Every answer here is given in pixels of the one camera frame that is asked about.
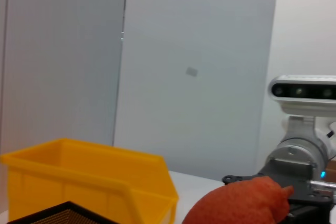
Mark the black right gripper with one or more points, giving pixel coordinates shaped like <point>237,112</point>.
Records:
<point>309,208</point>

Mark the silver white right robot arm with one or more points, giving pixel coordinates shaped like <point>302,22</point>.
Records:
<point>296,142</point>

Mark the black mesh pen holder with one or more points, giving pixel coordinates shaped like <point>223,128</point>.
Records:
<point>65,214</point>

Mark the yellow plastic bin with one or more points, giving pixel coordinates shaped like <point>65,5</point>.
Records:
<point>78,171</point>

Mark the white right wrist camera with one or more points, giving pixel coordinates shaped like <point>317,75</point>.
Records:
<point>302,93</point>

